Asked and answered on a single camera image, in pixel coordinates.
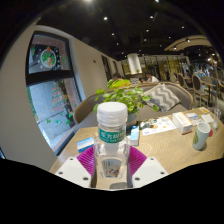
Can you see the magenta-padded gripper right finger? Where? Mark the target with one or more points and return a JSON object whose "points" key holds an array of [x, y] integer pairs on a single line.
{"points": [[148, 170]]}

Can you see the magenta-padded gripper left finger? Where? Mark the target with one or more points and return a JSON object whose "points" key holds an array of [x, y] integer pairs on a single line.
{"points": [[75, 170]]}

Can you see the clear plastic water bottle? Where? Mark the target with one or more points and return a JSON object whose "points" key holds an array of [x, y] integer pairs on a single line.
{"points": [[111, 153]]}

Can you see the blue and white flat box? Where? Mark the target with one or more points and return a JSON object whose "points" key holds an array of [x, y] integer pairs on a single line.
{"points": [[85, 144]]}

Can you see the small light blue box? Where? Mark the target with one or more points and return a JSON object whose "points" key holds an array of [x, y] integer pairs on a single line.
{"points": [[134, 135]]}

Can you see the printed paper sheet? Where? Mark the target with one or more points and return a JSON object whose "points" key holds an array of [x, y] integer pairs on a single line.
{"points": [[156, 126]]}

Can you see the white rectangular box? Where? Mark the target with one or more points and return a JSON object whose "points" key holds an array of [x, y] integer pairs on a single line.
{"points": [[181, 122]]}

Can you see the white mug with green print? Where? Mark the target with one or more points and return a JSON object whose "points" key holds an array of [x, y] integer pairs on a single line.
{"points": [[201, 136]]}

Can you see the grey curved sofa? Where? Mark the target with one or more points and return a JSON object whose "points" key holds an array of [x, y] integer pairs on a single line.
{"points": [[85, 108]]}

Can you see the flat round red coaster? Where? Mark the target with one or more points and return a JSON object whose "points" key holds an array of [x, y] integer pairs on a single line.
{"points": [[211, 133]]}

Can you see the grey zigzag cushion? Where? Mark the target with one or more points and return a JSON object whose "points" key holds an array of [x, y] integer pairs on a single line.
{"points": [[163, 97]]}

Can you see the green potted plant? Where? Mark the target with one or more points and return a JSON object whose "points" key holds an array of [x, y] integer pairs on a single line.
{"points": [[128, 96]]}

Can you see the window with coloured decals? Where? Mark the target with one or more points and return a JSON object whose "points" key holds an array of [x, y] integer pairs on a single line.
{"points": [[50, 96]]}

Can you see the white paper napkin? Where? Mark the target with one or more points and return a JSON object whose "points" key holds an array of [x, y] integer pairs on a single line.
{"points": [[206, 118]]}

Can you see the clear glass with straw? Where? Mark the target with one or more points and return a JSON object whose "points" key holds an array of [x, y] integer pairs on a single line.
{"points": [[217, 120]]}

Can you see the person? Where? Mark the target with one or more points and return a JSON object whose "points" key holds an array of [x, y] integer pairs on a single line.
{"points": [[151, 78], [117, 77]]}

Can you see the group of dining chairs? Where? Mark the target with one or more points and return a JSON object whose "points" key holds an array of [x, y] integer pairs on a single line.
{"points": [[196, 85]]}

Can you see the white round column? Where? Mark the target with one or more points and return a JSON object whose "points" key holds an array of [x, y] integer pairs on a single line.
{"points": [[134, 63]]}

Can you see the group of ceiling lights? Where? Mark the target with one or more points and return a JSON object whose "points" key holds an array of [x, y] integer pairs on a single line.
{"points": [[150, 16]]}

